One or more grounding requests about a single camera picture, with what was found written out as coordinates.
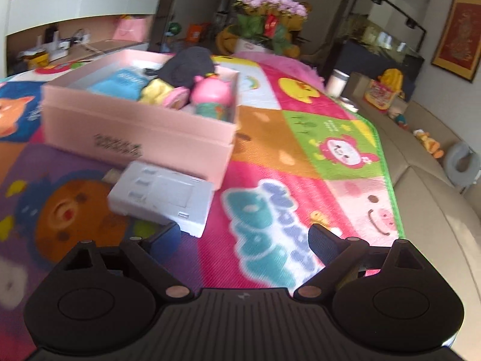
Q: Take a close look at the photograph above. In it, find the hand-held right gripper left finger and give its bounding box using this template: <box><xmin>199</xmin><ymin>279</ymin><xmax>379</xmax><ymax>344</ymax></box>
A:
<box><xmin>66</xmin><ymin>221</ymin><xmax>190</xmax><ymax>301</ymax></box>

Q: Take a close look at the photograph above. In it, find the colourful cartoon play mat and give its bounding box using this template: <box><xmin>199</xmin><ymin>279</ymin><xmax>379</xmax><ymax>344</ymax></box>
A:
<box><xmin>0</xmin><ymin>51</ymin><xmax>406</xmax><ymax>309</ymax></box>

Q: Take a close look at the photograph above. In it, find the yellow backpack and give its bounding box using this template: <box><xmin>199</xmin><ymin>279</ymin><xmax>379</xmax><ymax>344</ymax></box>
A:
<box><xmin>377</xmin><ymin>68</ymin><xmax>404</xmax><ymax>93</ymax></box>

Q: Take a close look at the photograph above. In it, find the blue white wet wipes pack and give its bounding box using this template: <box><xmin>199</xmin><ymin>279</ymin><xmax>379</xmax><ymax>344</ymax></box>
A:
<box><xmin>87</xmin><ymin>67</ymin><xmax>151</xmax><ymax>102</ymax></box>

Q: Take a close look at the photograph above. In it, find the pink pig toy cup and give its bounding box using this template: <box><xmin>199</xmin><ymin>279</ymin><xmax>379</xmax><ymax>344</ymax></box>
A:
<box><xmin>190</xmin><ymin>74</ymin><xmax>234</xmax><ymax>123</ymax></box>

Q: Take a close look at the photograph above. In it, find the black plush toy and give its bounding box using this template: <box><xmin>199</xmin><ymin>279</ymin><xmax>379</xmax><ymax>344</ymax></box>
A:
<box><xmin>158</xmin><ymin>46</ymin><xmax>216</xmax><ymax>88</ymax></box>

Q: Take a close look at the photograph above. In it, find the pink cardboard box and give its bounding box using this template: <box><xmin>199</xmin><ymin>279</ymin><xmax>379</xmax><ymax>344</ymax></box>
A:
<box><xmin>41</xmin><ymin>48</ymin><xmax>241</xmax><ymax>190</ymax></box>

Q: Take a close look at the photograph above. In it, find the glass aquarium on black stand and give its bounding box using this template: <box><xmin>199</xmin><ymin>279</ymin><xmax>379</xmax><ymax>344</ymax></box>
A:
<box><xmin>325</xmin><ymin>0</ymin><xmax>427</xmax><ymax>83</ymax></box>

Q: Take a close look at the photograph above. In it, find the orange plush toy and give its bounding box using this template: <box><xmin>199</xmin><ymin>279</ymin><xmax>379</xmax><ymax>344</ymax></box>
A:
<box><xmin>413</xmin><ymin>130</ymin><xmax>445</xmax><ymax>159</ymax></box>

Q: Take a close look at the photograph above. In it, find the potted purple orchid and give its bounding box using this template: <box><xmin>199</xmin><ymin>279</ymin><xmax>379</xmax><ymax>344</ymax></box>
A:
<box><xmin>232</xmin><ymin>0</ymin><xmax>309</xmax><ymax>55</ymax></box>

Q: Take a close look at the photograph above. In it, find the white power strip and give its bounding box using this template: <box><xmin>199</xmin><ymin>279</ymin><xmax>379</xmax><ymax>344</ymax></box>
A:
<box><xmin>107</xmin><ymin>160</ymin><xmax>216</xmax><ymax>238</ymax></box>

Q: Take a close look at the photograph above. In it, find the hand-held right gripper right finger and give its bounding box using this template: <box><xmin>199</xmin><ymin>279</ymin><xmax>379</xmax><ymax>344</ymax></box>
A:
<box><xmin>293</xmin><ymin>223</ymin><xmax>421</xmax><ymax>301</ymax></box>

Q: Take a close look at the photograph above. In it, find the pink shopping bag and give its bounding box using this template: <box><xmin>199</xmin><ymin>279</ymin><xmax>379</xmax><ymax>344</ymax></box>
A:
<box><xmin>113</xmin><ymin>15</ymin><xmax>148</xmax><ymax>42</ymax></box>

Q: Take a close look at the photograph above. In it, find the grey neck pillow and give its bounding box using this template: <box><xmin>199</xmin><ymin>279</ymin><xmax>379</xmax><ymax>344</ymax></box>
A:
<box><xmin>443</xmin><ymin>141</ymin><xmax>478</xmax><ymax>187</ymax></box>

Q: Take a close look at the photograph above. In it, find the small doll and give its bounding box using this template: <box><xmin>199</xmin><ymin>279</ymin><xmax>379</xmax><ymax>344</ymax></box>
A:
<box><xmin>389</xmin><ymin>107</ymin><xmax>410</xmax><ymax>130</ymax></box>

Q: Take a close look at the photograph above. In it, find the colourful printed bag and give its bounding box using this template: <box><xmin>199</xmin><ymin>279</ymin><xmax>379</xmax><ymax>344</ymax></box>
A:
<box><xmin>364</xmin><ymin>80</ymin><xmax>399</xmax><ymax>111</ymax></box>

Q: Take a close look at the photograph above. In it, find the beige sofa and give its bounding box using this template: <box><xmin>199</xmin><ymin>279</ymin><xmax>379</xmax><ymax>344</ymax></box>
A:
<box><xmin>353</xmin><ymin>71</ymin><xmax>481</xmax><ymax>347</ymax></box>

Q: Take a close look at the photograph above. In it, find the red framed picture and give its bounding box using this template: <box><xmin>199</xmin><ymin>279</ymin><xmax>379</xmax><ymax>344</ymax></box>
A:
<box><xmin>431</xmin><ymin>0</ymin><xmax>481</xmax><ymax>83</ymax></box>

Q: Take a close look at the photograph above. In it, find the pink round roll toy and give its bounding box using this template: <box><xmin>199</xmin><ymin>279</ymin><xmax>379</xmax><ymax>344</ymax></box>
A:
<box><xmin>162</xmin><ymin>86</ymin><xmax>190</xmax><ymax>110</ymax></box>

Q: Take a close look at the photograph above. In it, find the white cylinder appliance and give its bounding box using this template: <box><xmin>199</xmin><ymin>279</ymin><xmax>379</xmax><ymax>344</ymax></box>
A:
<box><xmin>325</xmin><ymin>69</ymin><xmax>350</xmax><ymax>98</ymax></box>

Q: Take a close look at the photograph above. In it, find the wooden television cabinet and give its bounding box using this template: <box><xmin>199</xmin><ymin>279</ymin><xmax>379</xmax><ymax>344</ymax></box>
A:
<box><xmin>5</xmin><ymin>0</ymin><xmax>177</xmax><ymax>72</ymax></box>

